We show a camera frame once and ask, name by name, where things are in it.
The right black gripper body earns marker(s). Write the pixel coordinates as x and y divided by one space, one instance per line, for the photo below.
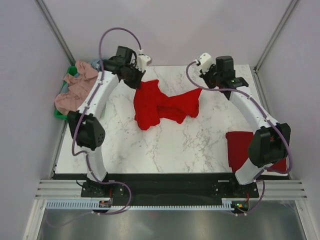
211 78

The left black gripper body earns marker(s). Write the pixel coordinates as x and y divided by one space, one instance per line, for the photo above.
133 76

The bright red t shirt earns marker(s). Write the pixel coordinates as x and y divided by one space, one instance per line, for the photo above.
151 105

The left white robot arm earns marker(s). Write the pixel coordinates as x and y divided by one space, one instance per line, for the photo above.
85 128

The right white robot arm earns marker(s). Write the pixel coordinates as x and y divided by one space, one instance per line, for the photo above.
271 139

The grey blue t shirt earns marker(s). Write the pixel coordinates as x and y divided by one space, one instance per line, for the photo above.
96 64

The green plastic bin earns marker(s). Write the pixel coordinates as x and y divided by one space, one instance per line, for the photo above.
60 115

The pink t shirt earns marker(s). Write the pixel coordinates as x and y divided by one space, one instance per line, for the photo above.
78 89

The folded dark red t shirt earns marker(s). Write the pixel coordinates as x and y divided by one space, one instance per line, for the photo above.
238 143

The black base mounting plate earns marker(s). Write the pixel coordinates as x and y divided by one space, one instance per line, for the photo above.
118 178

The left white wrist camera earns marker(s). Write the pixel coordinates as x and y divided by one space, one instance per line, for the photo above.
142 61

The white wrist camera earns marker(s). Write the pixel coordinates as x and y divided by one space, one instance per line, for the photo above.
142 61
205 61

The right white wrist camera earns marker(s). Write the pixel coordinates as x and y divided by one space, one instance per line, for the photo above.
205 61

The left aluminium corner post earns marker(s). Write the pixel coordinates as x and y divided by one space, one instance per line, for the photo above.
55 30

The aluminium corner post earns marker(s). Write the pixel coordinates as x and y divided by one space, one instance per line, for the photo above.
55 30
276 33

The right aluminium corner post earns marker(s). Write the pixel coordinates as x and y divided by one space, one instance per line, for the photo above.
276 33

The white slotted cable duct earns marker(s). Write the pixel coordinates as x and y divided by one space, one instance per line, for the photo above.
96 204

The aluminium frame rail front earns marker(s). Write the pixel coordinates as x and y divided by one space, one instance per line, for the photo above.
267 189

